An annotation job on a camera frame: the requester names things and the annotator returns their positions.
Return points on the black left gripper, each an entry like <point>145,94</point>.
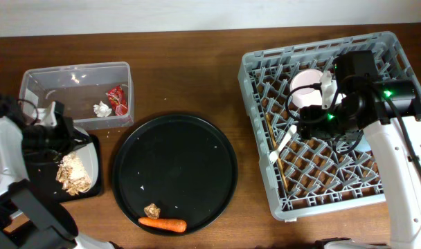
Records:
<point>72,135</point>

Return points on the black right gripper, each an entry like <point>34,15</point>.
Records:
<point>310,122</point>

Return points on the pink bowl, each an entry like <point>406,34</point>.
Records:
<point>311,94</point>

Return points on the pile of rice and shells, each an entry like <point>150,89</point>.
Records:
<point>72,175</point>

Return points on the grey bowl with food scraps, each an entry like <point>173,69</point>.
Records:
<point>89,159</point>

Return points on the white plastic fork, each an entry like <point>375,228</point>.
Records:
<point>274,155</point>

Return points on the blue plastic cup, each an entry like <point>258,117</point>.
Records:
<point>363,145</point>

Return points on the white tissue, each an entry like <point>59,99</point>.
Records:
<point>101,110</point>

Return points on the brown walnut shell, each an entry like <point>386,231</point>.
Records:
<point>152,211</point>

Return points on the orange carrot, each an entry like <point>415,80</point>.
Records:
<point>174,225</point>

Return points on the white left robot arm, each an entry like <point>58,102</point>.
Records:
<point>28,217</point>

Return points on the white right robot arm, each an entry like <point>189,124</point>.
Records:
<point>354,103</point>

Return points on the grey plastic dishwasher rack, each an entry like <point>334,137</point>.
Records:
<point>312,176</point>

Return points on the clear plastic waste bin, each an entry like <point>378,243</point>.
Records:
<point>79,88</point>

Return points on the red snack wrapper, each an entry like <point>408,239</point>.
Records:
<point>116,97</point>

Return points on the round black tray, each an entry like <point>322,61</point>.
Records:
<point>181,163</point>

